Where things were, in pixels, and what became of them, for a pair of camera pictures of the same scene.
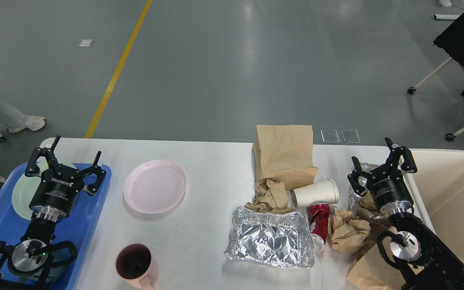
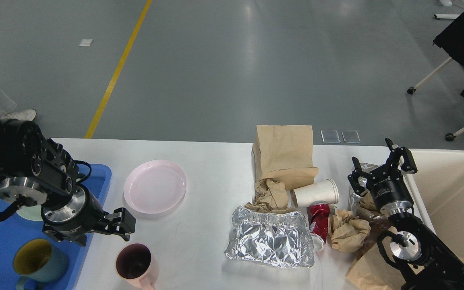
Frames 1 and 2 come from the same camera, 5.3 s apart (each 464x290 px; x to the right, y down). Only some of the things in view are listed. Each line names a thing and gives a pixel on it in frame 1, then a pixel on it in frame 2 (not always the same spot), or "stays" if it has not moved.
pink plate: (154, 186) stays
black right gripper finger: (409, 166) stays
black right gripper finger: (353, 178) stays
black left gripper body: (59, 189) to (83, 215)
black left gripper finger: (94, 187) to (120, 222)
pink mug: (135, 264) stays
